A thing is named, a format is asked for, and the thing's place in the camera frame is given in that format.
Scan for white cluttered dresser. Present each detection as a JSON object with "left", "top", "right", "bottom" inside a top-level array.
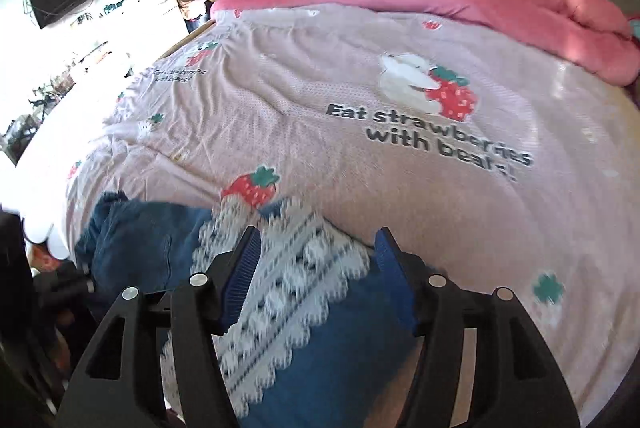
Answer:
[{"left": 1, "top": 0, "right": 186, "bottom": 165}]

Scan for pink strawberry print bed sheet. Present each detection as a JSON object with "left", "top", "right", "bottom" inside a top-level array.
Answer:
[{"left": 66, "top": 4, "right": 639, "bottom": 422}]

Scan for blue denim pants with lace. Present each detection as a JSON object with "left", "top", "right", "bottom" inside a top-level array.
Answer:
[{"left": 75, "top": 193, "right": 419, "bottom": 427}]

